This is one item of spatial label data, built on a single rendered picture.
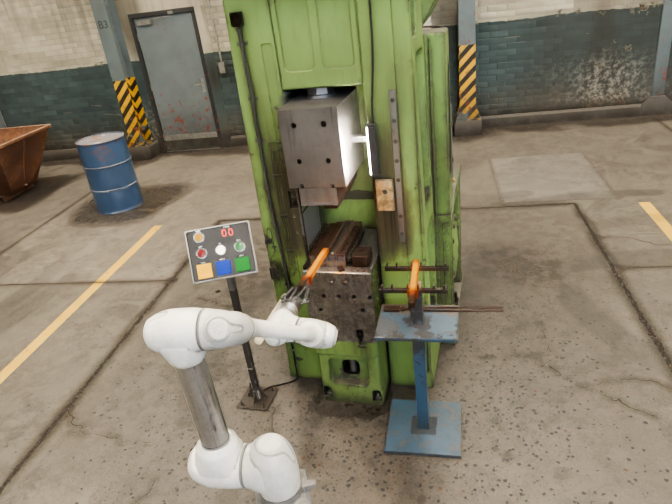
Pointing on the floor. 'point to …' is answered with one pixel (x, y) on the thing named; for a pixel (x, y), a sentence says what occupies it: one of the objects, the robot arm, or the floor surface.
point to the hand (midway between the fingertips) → (303, 285)
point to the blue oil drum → (110, 172)
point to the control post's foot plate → (257, 399)
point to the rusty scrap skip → (20, 158)
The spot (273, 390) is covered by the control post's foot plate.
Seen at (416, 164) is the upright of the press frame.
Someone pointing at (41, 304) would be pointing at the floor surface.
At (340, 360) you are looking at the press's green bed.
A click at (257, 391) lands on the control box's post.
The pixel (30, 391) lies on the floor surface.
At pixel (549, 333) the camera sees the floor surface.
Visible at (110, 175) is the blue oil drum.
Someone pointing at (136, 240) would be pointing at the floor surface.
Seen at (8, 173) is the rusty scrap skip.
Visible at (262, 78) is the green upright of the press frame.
